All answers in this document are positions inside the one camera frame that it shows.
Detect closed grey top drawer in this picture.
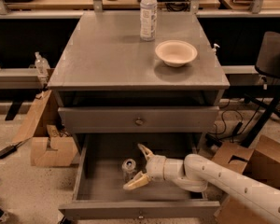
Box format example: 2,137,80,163
58,106,218,134

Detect open grey middle drawer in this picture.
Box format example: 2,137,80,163
59,133,220,220

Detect black power adapter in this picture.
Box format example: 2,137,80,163
0,145,17,159

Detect cardboard pieces left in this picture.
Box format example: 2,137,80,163
12,91,79,167

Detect grey drawer cabinet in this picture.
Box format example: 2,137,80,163
47,10,231,224

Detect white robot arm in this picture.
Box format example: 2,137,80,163
123,144,280,224

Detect small white pump bottle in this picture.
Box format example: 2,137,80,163
212,43,220,55

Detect white paper bowl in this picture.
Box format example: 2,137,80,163
155,40,198,67

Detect open cardboard box right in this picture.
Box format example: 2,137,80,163
212,135,280,224

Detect black cables on floor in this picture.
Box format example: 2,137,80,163
204,98,250,147

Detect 7up soda can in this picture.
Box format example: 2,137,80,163
121,159,137,183

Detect small sanitizer bottle left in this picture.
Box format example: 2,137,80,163
35,51,50,76

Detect clear plastic water bottle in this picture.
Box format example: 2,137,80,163
140,0,158,41

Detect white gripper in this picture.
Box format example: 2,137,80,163
123,144,166,190

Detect black office chair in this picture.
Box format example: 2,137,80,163
241,31,280,147

